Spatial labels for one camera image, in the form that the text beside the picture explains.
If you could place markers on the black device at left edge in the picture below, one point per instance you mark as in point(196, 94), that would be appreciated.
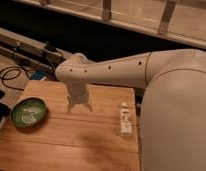
point(4, 109)

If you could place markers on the small white bottle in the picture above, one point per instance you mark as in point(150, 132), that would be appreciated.
point(125, 119)

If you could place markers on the black clamp on rail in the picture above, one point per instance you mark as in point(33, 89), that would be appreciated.
point(51, 48)

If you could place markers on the green ceramic bowl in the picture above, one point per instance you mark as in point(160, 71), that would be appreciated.
point(28, 112)

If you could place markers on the metal floor rail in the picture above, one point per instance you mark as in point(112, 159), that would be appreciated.
point(30, 48)

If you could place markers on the glass wall metal frame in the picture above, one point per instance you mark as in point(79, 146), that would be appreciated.
point(183, 21)

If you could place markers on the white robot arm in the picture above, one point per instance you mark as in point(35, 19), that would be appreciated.
point(173, 108)

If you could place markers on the blue object on floor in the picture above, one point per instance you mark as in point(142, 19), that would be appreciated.
point(38, 75)

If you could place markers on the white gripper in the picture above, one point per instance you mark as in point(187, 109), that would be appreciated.
point(78, 94)

